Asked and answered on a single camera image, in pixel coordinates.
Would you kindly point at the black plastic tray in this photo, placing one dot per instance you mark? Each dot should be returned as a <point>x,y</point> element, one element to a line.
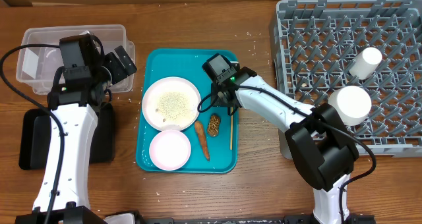
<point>36,132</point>

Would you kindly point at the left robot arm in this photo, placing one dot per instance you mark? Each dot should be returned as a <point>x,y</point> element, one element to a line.
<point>77,95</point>

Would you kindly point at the large white dinner plate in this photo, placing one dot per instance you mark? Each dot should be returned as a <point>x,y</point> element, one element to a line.
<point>171,104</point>

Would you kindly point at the teal serving tray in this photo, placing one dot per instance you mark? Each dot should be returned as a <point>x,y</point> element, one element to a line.
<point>187,64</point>

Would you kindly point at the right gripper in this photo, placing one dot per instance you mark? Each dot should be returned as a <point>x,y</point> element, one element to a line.
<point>216,99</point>

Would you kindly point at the grey dishwasher rack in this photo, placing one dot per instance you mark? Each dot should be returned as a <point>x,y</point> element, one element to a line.
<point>314,44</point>

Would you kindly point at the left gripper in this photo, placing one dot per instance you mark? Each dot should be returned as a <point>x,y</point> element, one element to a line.
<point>119,72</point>

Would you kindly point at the brown patterned food piece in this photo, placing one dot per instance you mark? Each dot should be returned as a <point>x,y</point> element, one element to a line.
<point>213,125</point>

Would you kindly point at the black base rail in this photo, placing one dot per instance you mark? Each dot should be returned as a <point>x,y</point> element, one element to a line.
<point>135,217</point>

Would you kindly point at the white cup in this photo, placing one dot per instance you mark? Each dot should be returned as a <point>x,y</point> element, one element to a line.
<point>366,62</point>

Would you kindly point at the orange carrot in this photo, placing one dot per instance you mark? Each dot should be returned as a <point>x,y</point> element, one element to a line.
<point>200,131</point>

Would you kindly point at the small pink plate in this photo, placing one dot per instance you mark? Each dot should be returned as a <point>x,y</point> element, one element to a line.
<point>170,150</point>

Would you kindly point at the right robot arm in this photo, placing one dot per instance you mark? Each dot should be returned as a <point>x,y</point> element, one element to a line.
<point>317,140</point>

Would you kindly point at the pale green bowl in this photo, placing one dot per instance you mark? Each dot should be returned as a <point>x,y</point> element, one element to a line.
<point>352,103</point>

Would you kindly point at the wooden chopstick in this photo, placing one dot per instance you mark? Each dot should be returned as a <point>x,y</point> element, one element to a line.
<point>231,129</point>

